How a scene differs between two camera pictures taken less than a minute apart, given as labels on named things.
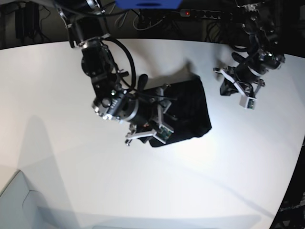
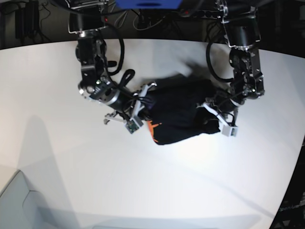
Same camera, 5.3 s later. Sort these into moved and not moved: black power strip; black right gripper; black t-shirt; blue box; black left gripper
Moved: black left gripper; black right gripper; black t-shirt
Not moved: blue box; black power strip
